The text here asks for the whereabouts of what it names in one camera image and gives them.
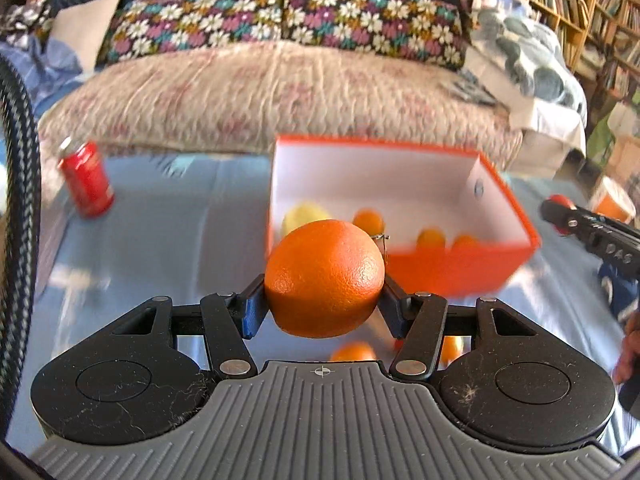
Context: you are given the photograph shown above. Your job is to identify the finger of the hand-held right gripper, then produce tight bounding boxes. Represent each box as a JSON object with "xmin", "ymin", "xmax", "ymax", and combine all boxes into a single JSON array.
[{"xmin": 540, "ymin": 199, "xmax": 640, "ymax": 261}]

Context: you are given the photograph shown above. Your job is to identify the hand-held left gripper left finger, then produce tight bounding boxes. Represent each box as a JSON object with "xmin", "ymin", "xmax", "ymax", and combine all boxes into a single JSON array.
[{"xmin": 111, "ymin": 274, "xmax": 273, "ymax": 379}]

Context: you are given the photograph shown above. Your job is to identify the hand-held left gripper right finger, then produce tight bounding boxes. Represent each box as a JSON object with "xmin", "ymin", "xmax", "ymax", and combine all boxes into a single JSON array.
[{"xmin": 377, "ymin": 276, "xmax": 540, "ymax": 381}]

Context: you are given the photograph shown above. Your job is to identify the small red fruit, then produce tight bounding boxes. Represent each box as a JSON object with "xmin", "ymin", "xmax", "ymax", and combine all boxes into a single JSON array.
[{"xmin": 545, "ymin": 194, "xmax": 577, "ymax": 237}]

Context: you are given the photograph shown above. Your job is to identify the orange cardboard box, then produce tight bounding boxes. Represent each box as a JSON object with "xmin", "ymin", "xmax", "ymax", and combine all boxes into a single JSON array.
[{"xmin": 265, "ymin": 134, "xmax": 543, "ymax": 298}]

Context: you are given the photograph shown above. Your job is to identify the large orange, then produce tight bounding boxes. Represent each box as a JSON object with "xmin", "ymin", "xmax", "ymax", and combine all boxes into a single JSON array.
[{"xmin": 264, "ymin": 220, "xmax": 387, "ymax": 339}]

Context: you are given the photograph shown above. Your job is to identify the person's right hand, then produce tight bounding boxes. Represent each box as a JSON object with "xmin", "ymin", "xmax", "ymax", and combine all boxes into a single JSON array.
[{"xmin": 612, "ymin": 310, "xmax": 640, "ymax": 386}]

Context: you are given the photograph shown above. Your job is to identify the orange cup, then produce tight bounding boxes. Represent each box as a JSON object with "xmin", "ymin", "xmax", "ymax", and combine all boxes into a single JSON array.
[{"xmin": 590, "ymin": 176, "xmax": 640, "ymax": 224}]

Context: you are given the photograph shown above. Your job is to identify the navy cloth with white trim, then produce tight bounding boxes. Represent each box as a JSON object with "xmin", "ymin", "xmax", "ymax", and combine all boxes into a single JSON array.
[{"xmin": 597, "ymin": 265, "xmax": 640, "ymax": 322}]

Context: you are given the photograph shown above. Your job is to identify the blue patterned tablecloth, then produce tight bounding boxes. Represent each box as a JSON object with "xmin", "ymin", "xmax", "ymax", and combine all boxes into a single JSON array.
[{"xmin": 7, "ymin": 152, "xmax": 640, "ymax": 456}]

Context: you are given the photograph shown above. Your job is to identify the large yellow fruit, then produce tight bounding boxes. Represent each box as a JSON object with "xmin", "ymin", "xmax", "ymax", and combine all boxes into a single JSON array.
[{"xmin": 281, "ymin": 202, "xmax": 333, "ymax": 238}]

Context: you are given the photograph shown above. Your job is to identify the white blanket with blue dots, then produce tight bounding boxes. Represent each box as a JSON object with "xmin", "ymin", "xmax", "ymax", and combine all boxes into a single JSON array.
[{"xmin": 462, "ymin": 0, "xmax": 590, "ymax": 128}]

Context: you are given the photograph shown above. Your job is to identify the red soda can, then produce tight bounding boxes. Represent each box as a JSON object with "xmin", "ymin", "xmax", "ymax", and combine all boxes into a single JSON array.
[{"xmin": 56, "ymin": 139, "xmax": 116, "ymax": 219}]

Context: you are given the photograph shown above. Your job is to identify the wooden bookshelf with books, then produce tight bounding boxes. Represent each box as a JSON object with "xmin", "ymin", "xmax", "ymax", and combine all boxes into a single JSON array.
[{"xmin": 525, "ymin": 0, "xmax": 640, "ymax": 93}]

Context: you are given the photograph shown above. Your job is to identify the white pillow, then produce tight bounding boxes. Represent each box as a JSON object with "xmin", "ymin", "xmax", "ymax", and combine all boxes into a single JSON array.
[{"xmin": 50, "ymin": 0, "xmax": 124, "ymax": 75}]

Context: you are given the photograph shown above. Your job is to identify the crumpled blue striped sheet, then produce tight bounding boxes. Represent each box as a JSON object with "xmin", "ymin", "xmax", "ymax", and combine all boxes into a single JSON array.
[{"xmin": 0, "ymin": 40, "xmax": 83, "ymax": 116}]

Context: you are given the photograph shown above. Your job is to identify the black white patterned cloth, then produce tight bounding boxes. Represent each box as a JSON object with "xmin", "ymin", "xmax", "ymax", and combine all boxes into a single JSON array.
[{"xmin": 0, "ymin": 0, "xmax": 56, "ymax": 46}]

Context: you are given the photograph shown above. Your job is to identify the black braided cable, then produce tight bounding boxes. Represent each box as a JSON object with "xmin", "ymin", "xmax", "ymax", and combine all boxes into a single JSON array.
[{"xmin": 0, "ymin": 52, "xmax": 43, "ymax": 446}]

